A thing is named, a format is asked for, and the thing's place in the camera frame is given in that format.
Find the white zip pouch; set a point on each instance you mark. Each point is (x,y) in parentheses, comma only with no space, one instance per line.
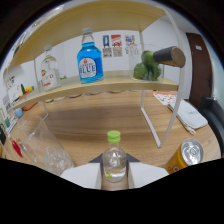
(190,115)

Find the yellow drink can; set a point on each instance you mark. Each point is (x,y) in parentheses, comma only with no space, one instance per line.
(181,158)

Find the red poster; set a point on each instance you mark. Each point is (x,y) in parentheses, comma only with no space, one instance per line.
(116,40)

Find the two-tier wooden shelf rack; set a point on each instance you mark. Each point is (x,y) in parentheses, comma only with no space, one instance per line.
(100,85)

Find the clear bottle green cap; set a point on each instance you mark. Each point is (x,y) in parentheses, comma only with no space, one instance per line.
(114,163)

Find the clear glass with ice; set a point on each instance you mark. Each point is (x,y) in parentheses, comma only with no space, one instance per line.
(50,156)

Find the white and blue cup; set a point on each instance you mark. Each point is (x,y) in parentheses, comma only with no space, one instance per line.
(19,113)

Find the blue liquid bottle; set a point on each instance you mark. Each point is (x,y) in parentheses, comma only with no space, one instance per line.
(90,65)

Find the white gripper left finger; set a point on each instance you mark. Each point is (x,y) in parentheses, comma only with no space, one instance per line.
(83,175)

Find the brown door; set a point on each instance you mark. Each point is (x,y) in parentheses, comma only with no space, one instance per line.
(198,66)

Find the red liquid bottle white cap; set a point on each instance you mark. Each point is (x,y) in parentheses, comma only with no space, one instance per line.
(16,148)

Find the black chair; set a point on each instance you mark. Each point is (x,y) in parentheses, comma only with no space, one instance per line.
(213,116)

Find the multicolour poster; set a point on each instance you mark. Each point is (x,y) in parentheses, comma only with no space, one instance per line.
(130,40)

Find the glass jar of limes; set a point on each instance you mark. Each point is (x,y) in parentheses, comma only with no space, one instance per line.
(150,66)

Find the orange patterned paper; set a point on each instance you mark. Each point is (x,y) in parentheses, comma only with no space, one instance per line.
(165,97)

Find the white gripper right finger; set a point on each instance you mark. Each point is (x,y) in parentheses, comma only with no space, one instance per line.
(145,173)

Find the clear bottle red label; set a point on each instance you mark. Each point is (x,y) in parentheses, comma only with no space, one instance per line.
(50,75)

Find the blue poster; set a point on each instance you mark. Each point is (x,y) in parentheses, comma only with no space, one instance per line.
(106,41)

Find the black kettle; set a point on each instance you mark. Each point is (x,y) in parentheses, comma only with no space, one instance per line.
(2,135)

